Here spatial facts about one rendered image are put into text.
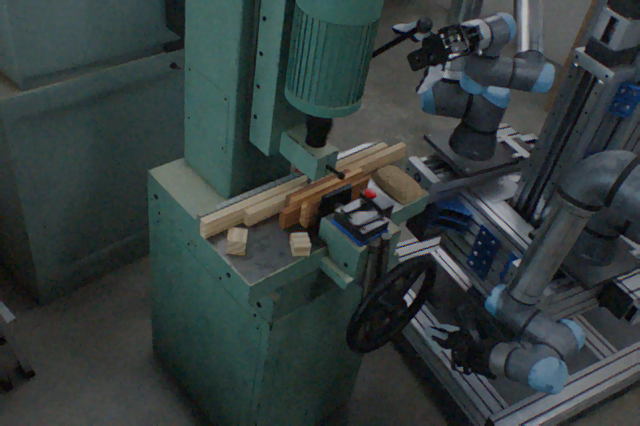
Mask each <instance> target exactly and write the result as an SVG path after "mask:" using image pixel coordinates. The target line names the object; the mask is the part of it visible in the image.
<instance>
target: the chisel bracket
mask: <svg viewBox="0 0 640 426"><path fill-rule="evenodd" d="M306 133H307V128H306V124H305V123H304V122H302V123H298V124H296V125H293V126H290V127H287V128H284V129H282V132H281V141H280V149H279V153H281V154H282V155H283V156H284V157H285V158H287V159H288V160H289V161H290V162H291V163H293V164H294V165H295V166H296V168H297V169H299V170H301V171H302V172H303V173H304V174H306V175H307V176H308V177H309V178H310V179H311V180H313V181H317V180H319V179H321V178H324V177H326V176H328V175H331V174H334V173H332V172H330V171H329V170H327V169H326V168H325V165H326V164H328V165H330V166H331V168H334V169H335V170H336V166H337V161H338V156H339V150H338V149H337V148H336V147H335V146H332V145H331V144H330V143H328V142H327V141H326V145H325V146H324V147H322V148H313V147H310V146H308V145H307V144H306V142H305V140H306Z"/></svg>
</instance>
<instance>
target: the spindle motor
mask: <svg viewBox="0 0 640 426"><path fill-rule="evenodd" d="M382 6H383V0H295V9H294V17H293V26H292V34H291V42H290V51H289V59H288V67H287V75H286V84H285V96H286V99H287V100H288V101H289V102H290V103H291V105H292V106H293V107H294V108H296V109H297V110H299V111H302V112H304V113H307V114H309V115H313V116H317V117H322V118H342V117H346V116H350V115H352V114H354V113H355V112H357V111H358V110H359V108H360V107H361V102H362V97H363V92H365V87H366V83H367V78H368V72H369V68H370V63H371V58H372V54H373V48H374V43H375V39H376V34H377V29H378V24H379V19H380V15H381V10H382Z"/></svg>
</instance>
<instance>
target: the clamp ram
mask: <svg viewBox="0 0 640 426"><path fill-rule="evenodd" d="M352 189H353V186H352V185H351V184H350V183H348V184H346V185H344V186H342V187H340V188H337V189H335V190H332V191H330V192H328V193H325V194H323V195H322V197H321V204H320V209H319V214H318V220H317V224H319V225H320V223H321V219H322V218H323V217H325V216H327V215H330V214H332V213H335V212H336V210H337V209H340V208H342V207H344V206H346V205H348V204H349V203H350V198H351V193H352Z"/></svg>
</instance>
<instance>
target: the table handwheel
mask: <svg viewBox="0 0 640 426"><path fill-rule="evenodd" d="M413 270H415V272H414V273H413V275H412V276H411V277H410V279H409V280H408V281H407V282H406V284H405V285H404V286H403V287H402V288H401V290H400V291H399V292H396V291H394V290H392V291H387V289H388V288H389V287H390V286H391V285H393V284H394V283H395V282H396V281H397V280H399V279H401V278H402V277H403V276H405V275H406V274H408V273H410V272H411V271H413ZM424 270H425V276H424V280H423V282H422V285H421V287H420V289H419V291H418V293H417V294H416V296H415V297H414V300H413V301H412V303H411V304H410V306H409V307H408V302H407V301H406V300H405V298H404V296H405V295H406V294H407V292H408V291H409V290H410V288H411V287H412V285H413V284H414V283H415V281H416V280H417V279H418V278H419V276H420V275H421V274H422V273H423V271H424ZM436 277H437V265H436V263H435V261H434V260H433V259H432V258H431V257H428V256H425V255H418V256H414V257H411V258H408V259H406V260H404V261H403V262H401V263H398V264H397V265H395V266H394V267H393V269H391V270H390V271H389V272H388V273H386V274H385V275H384V276H383V277H382V278H381V279H380V280H379V281H378V282H377V281H376V280H375V279H374V284H373V287H372V288H371V290H370V291H369V292H368V293H367V294H365V296H364V297H363V298H362V300H361V302H360V304H359V305H358V307H357V308H356V310H355V312H354V314H353V315H352V318H351V320H350V322H349V325H348V328H347V334H346V342H347V345H348V347H349V349H350V350H351V351H353V352H354V353H358V354H365V353H369V352H372V351H374V350H376V349H378V348H380V347H382V346H383V345H385V344H386V343H388V342H389V341H390V340H392V339H393V338H394V337H396V336H397V335H399V334H400V333H401V332H402V331H403V330H404V328H405V327H406V326H407V325H408V324H409V323H410V321H411V320H412V319H413V318H414V317H415V315H416V314H417V313H418V312H419V310H420V309H421V308H422V306H423V305H424V303H425V301H426V299H425V297H424V296H423V294H424V292H425V291H429V292H431V291H432V289H433V287H434V284H435V282H436ZM377 302H378V303H379V304H378V309H377V310H375V311H373V312H372V313H370V314H369V312H370V311H371V309H372V308H373V307H374V305H375V304H376V303H377ZM407 307H408V308H407ZM383 314H384V315H385V316H386V317H387V318H388V319H389V320H391V325H390V326H389V327H388V328H387V329H385V331H384V332H383V333H381V334H380V335H378V336H377V337H375V338H373V339H371V340H369V341H366V342H358V335H359V330H360V327H361V325H362V324H364V323H367V322H369V321H371V320H372V319H374V318H377V317H379V316H381V315H383Z"/></svg>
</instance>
